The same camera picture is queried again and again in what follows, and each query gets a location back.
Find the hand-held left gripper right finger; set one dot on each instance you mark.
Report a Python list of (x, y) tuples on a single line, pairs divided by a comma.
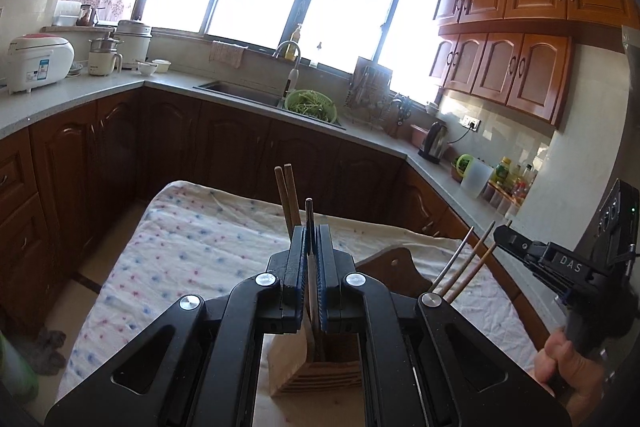
[(322, 272)]

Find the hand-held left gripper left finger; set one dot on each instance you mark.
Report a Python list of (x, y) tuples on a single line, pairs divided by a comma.
[(301, 272)]

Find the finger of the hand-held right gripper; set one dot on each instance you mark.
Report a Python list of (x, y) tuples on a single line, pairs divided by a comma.
[(515, 244)]

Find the metal chopstick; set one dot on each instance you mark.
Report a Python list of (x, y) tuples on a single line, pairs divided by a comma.
[(452, 259)]

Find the wooden utensil holder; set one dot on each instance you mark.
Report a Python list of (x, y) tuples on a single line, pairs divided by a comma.
[(390, 272)]

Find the person's right hand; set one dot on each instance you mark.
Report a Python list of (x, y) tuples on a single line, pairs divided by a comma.
[(570, 377)]

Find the condiment bottles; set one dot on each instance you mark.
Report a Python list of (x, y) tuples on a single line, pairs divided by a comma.
[(512, 187)]

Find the white plastic pitcher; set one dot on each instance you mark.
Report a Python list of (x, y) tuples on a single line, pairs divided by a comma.
[(476, 179)]

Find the white dotted tablecloth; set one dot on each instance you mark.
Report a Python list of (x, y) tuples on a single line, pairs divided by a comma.
[(175, 247)]

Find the black electric kettle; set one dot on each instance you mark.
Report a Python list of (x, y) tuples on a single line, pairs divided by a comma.
[(433, 143)]

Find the white bowl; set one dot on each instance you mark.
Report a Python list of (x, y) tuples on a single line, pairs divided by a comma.
[(432, 108)]

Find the green colander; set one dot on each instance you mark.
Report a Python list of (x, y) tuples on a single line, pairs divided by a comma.
[(311, 107)]

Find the wooden lower kitchen cabinets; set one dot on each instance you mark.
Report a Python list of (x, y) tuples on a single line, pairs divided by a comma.
[(175, 142)]

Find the wooden kitchen cabinets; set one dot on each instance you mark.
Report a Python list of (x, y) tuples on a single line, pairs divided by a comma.
[(530, 32), (175, 142)]

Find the dish drying rack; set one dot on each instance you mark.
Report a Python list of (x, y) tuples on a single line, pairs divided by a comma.
[(370, 92)]

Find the kitchen sink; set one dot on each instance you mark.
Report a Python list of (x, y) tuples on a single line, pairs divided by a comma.
[(240, 91)]

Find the chrome kitchen faucet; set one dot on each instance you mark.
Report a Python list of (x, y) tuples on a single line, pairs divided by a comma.
[(294, 72)]

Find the wooden upper kitchen cabinets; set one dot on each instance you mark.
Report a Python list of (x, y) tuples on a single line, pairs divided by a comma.
[(530, 32)]

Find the grey range hood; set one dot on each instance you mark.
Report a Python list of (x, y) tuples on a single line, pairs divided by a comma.
[(632, 52)]

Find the yellow dish soap bottle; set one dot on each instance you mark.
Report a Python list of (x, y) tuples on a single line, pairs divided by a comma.
[(294, 44)]

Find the hanging dish towel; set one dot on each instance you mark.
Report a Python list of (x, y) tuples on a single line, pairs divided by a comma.
[(227, 54)]

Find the small white bowls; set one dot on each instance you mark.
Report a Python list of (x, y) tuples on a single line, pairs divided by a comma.
[(155, 67)]

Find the grey rag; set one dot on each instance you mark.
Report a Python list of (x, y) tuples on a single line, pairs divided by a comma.
[(50, 352)]

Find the white steamer pot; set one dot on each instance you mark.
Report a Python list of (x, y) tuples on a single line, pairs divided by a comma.
[(134, 44)]

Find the small white electric pot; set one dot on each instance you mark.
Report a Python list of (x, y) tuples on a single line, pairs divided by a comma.
[(104, 59)]

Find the green plastic container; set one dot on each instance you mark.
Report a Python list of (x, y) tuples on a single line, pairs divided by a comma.
[(15, 369)]

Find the white rice cooker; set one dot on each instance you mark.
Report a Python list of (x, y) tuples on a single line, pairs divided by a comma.
[(40, 64)]

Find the brown jug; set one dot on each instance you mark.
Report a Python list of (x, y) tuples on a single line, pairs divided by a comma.
[(86, 16)]

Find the white wall socket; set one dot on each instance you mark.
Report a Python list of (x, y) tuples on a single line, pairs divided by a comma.
[(471, 122)]

